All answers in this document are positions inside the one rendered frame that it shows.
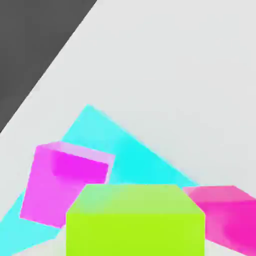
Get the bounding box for small magenta cube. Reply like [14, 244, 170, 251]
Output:
[19, 141, 116, 229]

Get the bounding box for small lime green cube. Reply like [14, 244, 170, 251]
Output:
[65, 184, 206, 256]

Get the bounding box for small hot pink cube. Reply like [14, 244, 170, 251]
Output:
[182, 185, 256, 256]

